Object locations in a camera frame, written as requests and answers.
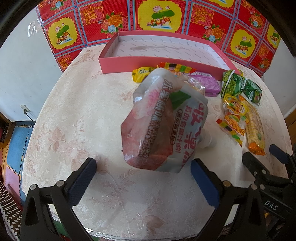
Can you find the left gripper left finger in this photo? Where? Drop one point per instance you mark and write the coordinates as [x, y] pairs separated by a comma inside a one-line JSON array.
[[37, 221]]

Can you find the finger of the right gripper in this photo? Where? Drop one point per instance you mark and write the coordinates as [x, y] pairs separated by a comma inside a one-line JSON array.
[[282, 156], [256, 168]]

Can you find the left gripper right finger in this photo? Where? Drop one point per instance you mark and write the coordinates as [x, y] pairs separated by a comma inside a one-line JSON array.
[[249, 221]]

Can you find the orange cracker sleeve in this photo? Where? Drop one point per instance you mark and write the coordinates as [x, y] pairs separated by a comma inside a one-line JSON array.
[[254, 129]]

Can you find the colourful gummy candy packet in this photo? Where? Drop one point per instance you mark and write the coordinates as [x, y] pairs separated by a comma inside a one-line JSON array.
[[231, 125]]

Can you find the yellow jelly cup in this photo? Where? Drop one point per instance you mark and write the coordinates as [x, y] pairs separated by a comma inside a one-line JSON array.
[[234, 105]]

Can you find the green pea snack bag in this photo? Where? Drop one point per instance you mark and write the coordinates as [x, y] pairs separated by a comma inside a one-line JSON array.
[[233, 83]]

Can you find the pink jelly drink pouch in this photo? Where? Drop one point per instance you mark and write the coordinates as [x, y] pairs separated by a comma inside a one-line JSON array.
[[166, 123]]

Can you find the purple candy tin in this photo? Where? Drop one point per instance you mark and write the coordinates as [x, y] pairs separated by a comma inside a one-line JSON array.
[[212, 86]]

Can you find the striped clear candy packet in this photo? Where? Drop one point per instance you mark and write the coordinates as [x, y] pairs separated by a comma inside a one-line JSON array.
[[184, 73]]

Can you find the yellow pastry packet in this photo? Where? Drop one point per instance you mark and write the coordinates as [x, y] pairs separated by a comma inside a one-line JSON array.
[[139, 74]]

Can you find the dark green snack bag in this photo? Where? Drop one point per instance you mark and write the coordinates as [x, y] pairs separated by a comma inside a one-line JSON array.
[[252, 91]]

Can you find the blue foam floor mat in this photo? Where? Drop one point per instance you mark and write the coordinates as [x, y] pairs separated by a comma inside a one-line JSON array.
[[12, 158]]

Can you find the pink shallow box tray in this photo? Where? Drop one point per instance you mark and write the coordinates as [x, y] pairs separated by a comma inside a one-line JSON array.
[[129, 50]]

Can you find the white wall socket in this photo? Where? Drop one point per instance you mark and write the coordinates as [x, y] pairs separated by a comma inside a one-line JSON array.
[[25, 108]]

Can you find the red floral wall cloth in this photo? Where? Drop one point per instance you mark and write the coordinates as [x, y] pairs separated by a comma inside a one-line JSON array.
[[236, 27]]

